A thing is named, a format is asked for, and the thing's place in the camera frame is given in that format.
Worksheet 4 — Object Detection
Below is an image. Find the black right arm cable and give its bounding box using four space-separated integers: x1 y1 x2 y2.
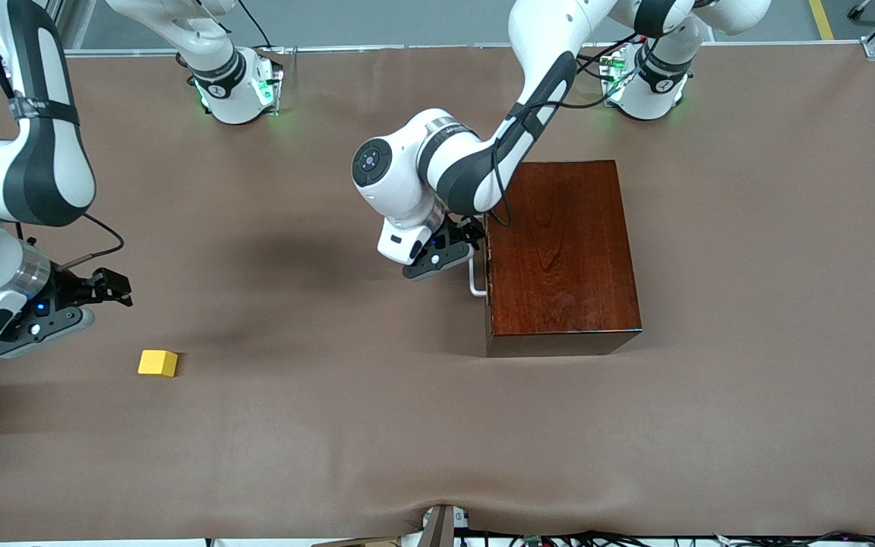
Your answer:
58 213 125 272

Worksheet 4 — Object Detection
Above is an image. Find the grey metal clamp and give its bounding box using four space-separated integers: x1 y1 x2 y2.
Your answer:
419 504 470 547

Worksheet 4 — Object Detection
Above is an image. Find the black floor cable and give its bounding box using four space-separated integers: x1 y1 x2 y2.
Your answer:
456 528 719 547
711 530 875 547

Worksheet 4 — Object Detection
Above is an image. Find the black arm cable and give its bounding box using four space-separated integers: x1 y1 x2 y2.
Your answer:
58 213 125 272
492 34 640 229

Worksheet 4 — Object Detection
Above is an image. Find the wooden drawer with white handle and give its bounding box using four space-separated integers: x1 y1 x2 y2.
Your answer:
468 217 493 306

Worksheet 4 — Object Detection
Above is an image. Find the black base cable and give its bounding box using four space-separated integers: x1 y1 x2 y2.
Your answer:
576 34 640 84
236 0 275 52

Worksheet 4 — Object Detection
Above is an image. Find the dark brown wooden cabinet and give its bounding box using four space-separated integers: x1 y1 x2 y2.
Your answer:
483 160 643 358

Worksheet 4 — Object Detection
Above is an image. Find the brown table mat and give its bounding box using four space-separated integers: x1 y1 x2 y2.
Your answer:
0 42 875 542

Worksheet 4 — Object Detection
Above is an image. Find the yellow block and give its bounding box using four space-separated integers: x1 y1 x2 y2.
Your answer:
137 349 178 378

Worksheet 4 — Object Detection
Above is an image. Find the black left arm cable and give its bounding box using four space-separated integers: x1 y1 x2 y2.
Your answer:
492 34 640 229

